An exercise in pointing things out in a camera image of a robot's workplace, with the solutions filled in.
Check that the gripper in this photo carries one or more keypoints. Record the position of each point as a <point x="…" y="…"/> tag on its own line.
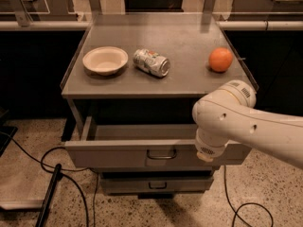
<point x="208" y="148"/>

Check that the grey top drawer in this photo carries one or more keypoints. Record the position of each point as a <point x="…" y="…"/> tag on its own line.
<point x="145" y="148"/>

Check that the grey drawer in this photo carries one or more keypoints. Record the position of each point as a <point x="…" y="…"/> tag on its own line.
<point x="145" y="148"/>
<point x="157" y="182"/>

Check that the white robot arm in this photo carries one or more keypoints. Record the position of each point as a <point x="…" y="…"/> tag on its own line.
<point x="229" y="114"/>

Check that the grey bottom drawer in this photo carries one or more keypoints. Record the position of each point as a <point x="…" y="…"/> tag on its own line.
<point x="157" y="182"/>

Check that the grey drawer cabinet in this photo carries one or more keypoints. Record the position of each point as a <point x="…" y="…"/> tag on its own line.
<point x="132" y="97"/>

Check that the orange fruit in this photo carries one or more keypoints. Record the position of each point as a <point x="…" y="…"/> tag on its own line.
<point x="220" y="59"/>

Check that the crushed silver soda can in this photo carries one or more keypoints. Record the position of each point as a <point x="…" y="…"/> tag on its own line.
<point x="151" y="62"/>

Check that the white paper bowl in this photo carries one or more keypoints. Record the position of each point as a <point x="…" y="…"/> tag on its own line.
<point x="106" y="60"/>

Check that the black bar on floor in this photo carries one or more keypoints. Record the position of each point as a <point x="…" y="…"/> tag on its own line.
<point x="56" y="175"/>

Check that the white horizontal rail pipe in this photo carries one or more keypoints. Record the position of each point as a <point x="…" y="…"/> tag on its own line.
<point x="224" y="25"/>

